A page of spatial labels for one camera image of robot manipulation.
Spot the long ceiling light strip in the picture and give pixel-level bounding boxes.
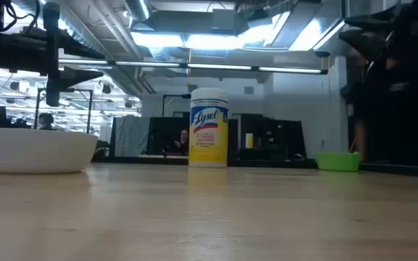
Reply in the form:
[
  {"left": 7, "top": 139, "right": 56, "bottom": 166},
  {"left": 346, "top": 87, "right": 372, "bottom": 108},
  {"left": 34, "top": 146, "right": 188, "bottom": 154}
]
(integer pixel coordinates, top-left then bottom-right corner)
[{"left": 58, "top": 59, "right": 329, "bottom": 75}]

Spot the black metal stand frame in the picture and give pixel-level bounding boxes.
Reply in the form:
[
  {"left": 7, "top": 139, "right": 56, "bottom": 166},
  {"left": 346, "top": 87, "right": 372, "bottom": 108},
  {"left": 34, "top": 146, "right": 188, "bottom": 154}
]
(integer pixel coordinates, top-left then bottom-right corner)
[{"left": 33, "top": 88, "right": 94, "bottom": 134}]

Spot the yellow Lysol wipes canister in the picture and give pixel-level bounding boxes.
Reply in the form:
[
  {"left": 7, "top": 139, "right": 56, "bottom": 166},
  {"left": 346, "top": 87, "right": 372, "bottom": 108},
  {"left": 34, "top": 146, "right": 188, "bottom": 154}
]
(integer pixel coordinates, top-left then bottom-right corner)
[{"left": 188, "top": 87, "right": 230, "bottom": 169}]

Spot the grey hanging cloth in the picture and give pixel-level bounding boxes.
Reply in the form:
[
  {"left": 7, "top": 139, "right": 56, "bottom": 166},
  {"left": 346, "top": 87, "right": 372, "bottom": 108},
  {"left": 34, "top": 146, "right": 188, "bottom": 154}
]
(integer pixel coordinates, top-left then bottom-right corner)
[{"left": 113, "top": 115, "right": 152, "bottom": 157}]

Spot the silver ventilation duct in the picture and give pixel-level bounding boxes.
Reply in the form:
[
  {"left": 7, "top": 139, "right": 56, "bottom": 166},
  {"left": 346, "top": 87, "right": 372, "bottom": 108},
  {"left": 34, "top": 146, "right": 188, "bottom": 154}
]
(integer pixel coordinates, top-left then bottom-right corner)
[{"left": 123, "top": 0, "right": 152, "bottom": 22}]

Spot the person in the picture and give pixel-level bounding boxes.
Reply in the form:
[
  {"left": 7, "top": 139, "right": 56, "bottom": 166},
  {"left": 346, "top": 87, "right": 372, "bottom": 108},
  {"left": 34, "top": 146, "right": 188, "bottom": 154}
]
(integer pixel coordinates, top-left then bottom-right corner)
[
  {"left": 173, "top": 129, "right": 190, "bottom": 156},
  {"left": 341, "top": 46, "right": 418, "bottom": 168},
  {"left": 37, "top": 112, "right": 56, "bottom": 131}
]

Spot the black aluminium table frame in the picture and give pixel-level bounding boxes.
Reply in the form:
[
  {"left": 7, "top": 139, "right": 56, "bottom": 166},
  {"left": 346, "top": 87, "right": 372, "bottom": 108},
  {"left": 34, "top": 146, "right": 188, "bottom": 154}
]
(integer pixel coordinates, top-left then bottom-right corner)
[{"left": 91, "top": 155, "right": 418, "bottom": 179}]

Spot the black cabinet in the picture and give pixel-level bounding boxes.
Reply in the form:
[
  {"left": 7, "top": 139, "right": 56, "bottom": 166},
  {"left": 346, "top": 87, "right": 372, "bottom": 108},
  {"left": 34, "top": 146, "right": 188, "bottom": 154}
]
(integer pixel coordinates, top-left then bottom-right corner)
[{"left": 237, "top": 112, "right": 307, "bottom": 160}]

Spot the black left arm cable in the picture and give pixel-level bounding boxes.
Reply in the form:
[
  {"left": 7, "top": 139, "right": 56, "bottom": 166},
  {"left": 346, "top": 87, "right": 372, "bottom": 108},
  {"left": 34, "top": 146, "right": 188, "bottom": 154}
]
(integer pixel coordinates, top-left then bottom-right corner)
[{"left": 1, "top": 0, "right": 41, "bottom": 36}]

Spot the green bowl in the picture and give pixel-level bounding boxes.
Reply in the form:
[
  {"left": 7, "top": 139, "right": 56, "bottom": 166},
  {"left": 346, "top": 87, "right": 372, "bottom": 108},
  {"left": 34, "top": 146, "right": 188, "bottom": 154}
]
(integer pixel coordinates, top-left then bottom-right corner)
[{"left": 315, "top": 151, "right": 362, "bottom": 173}]

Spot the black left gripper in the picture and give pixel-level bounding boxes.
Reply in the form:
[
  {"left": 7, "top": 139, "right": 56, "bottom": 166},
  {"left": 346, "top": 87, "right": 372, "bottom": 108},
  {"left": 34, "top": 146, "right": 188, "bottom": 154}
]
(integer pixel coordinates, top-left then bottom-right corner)
[{"left": 0, "top": 1, "right": 106, "bottom": 108}]

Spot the white bowl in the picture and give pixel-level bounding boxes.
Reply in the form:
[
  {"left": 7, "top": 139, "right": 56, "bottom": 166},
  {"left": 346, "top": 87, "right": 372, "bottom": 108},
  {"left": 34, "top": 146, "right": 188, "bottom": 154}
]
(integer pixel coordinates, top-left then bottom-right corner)
[{"left": 0, "top": 127, "right": 99, "bottom": 174}]

